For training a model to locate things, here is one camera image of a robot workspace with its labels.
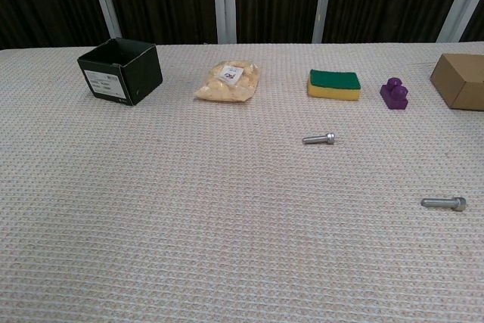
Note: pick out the silver bolt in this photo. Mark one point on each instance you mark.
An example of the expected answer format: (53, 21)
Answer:
(442, 202)
(321, 138)

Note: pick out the clear bag of yellow snacks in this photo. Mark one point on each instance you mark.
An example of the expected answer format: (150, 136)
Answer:
(227, 88)

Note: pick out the yellow sponge with green pad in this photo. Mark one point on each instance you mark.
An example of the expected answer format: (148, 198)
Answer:
(332, 90)

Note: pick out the beige woven tablecloth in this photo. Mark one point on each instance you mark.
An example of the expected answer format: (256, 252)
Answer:
(151, 205)

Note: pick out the black open cardboard box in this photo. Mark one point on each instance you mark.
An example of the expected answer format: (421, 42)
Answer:
(136, 77)

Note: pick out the purple toy block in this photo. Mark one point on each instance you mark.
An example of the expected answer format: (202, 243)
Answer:
(395, 100)

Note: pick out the brown cardboard box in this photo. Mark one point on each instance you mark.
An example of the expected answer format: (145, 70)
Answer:
(469, 92)

